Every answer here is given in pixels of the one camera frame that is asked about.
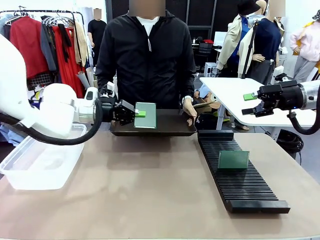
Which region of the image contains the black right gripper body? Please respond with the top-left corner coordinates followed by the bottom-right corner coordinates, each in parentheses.
top-left (256, 81), bottom-right (305, 112)

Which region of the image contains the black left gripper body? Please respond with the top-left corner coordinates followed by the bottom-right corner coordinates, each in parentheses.
top-left (96, 96), bottom-right (127, 126)

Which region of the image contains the green PCB board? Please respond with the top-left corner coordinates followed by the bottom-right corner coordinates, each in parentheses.
top-left (218, 150), bottom-right (250, 171)
top-left (133, 101), bottom-right (158, 130)

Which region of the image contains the black plastic tray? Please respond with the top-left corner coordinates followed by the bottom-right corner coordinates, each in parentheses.
top-left (109, 108), bottom-right (198, 137)

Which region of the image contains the person's left forearm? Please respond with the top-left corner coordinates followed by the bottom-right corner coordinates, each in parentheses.
top-left (178, 71), bottom-right (197, 99)

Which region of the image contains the person's right forearm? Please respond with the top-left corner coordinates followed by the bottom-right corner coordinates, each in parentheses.
top-left (95, 71), bottom-right (117, 94)

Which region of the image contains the person's left hand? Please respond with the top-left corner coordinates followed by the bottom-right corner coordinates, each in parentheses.
top-left (181, 99), bottom-right (199, 126)

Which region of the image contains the white background table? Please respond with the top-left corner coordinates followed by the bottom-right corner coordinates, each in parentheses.
top-left (199, 76), bottom-right (320, 131)

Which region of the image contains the cardboard tube roll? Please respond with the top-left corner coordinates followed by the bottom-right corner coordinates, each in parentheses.
top-left (75, 69), bottom-right (91, 91)

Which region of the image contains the white computer tower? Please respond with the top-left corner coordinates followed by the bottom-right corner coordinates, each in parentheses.
top-left (204, 61), bottom-right (218, 77)

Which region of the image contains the mannequin with pink hoodie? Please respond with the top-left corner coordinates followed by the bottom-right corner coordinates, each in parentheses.
top-left (289, 21), bottom-right (320, 84)

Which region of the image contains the person in black jacket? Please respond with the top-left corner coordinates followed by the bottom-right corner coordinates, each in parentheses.
top-left (94, 0), bottom-right (197, 111)

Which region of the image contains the mannequin with navy top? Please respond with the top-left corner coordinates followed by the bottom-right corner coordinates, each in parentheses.
top-left (238, 0), bottom-right (285, 86)

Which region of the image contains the mannequin with beige coat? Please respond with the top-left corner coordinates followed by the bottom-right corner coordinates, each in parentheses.
top-left (216, 0), bottom-right (254, 79)

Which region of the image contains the red hanging dress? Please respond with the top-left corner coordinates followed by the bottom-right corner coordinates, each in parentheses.
top-left (53, 24), bottom-right (85, 99)

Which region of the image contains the black office chair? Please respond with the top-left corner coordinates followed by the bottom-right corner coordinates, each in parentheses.
top-left (196, 41), bottom-right (214, 66)

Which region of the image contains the white monitor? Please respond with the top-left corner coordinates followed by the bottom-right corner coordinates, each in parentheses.
top-left (213, 31), bottom-right (228, 47)

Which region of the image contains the beige hanging coat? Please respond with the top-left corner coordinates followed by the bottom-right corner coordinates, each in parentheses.
top-left (73, 21), bottom-right (89, 68)

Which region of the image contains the black slotted PCB rack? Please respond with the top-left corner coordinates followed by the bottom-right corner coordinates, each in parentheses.
top-left (197, 129), bottom-right (292, 215)

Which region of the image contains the plaid skirt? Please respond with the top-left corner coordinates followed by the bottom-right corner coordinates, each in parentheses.
top-left (26, 71), bottom-right (53, 89)

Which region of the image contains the bystander in black t-shirt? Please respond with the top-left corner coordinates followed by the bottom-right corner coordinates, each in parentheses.
top-left (87, 8), bottom-right (108, 66)

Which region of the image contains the black hanging scarf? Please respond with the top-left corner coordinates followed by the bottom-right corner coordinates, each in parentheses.
top-left (57, 23), bottom-right (73, 64)

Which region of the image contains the clear plastic box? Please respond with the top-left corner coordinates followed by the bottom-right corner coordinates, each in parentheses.
top-left (0, 122), bottom-right (88, 191)

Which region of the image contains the grey hanging coat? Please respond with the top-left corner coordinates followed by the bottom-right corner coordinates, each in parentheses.
top-left (40, 22), bottom-right (58, 72)

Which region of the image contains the black bucket hat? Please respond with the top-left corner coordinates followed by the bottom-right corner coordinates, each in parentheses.
top-left (236, 0), bottom-right (262, 17)

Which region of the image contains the red hanging jacket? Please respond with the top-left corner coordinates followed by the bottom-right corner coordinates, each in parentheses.
top-left (10, 16), bottom-right (50, 80)

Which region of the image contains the black metal clothes rack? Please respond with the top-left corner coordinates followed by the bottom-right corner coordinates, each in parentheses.
top-left (0, 9), bottom-right (85, 76)

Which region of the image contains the light blue hanging garment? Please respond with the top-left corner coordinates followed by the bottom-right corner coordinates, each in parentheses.
top-left (0, 13), bottom-right (16, 37)

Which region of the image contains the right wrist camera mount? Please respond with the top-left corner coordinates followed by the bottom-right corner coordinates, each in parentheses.
top-left (274, 72), bottom-right (298, 86)

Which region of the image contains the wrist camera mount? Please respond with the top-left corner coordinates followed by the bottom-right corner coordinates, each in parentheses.
top-left (274, 72), bottom-right (298, 86)
top-left (99, 81), bottom-right (117, 99)

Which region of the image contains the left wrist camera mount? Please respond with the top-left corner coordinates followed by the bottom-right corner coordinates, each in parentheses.
top-left (99, 81), bottom-right (117, 99)

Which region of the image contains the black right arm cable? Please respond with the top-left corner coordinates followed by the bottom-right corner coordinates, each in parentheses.
top-left (286, 111), bottom-right (320, 136)

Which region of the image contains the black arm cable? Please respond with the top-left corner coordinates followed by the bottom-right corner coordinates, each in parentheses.
top-left (0, 98), bottom-right (104, 147)
top-left (286, 111), bottom-right (320, 136)

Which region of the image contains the black coiled floor cable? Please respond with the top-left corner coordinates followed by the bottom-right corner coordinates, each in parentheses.
top-left (275, 129), bottom-right (305, 154)

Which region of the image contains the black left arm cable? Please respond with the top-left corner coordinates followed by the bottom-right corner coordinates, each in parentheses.
top-left (0, 98), bottom-right (104, 147)

